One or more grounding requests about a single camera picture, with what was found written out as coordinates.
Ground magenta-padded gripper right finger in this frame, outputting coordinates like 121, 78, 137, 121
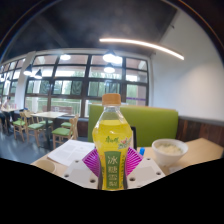
123, 146, 167, 190

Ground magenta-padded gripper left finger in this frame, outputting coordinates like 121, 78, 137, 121
63, 147, 104, 190

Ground yellow drink bottle orange cap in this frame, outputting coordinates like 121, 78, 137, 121
91, 93, 133, 191

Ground white bowl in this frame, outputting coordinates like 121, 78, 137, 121
151, 138, 189, 168

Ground wooden chairs with green seats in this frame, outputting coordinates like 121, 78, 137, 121
0, 109, 80, 150

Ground green upholstered bench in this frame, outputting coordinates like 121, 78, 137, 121
87, 104, 179, 148

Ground wooden dining table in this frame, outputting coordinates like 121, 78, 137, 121
30, 111, 68, 149

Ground person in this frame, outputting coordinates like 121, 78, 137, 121
0, 96, 15, 131

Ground black pendant lamps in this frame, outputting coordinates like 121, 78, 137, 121
23, 49, 123, 80

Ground long curved linear light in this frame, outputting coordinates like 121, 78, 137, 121
99, 37, 185, 61

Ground dark-framed window wall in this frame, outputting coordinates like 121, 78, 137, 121
0, 53, 149, 118

